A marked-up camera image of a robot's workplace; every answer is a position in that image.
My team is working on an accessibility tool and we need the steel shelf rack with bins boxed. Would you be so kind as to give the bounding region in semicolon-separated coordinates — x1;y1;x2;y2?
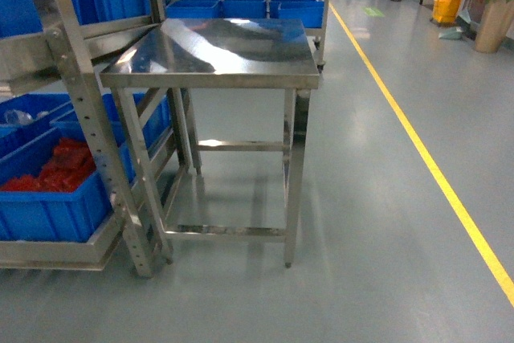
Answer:
1;0;172;278

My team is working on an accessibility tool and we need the blue bin with red parts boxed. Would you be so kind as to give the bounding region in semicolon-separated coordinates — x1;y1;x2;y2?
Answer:
0;93;137;243

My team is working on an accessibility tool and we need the stainless steel table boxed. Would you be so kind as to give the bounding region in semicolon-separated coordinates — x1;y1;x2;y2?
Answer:
100;18;319;267

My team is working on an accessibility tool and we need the yellow mop bucket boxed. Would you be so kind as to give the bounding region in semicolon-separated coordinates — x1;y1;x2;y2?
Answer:
432;0;461;24

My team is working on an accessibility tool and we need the potted plant beige pot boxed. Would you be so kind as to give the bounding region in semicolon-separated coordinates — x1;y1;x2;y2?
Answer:
474;0;513;54

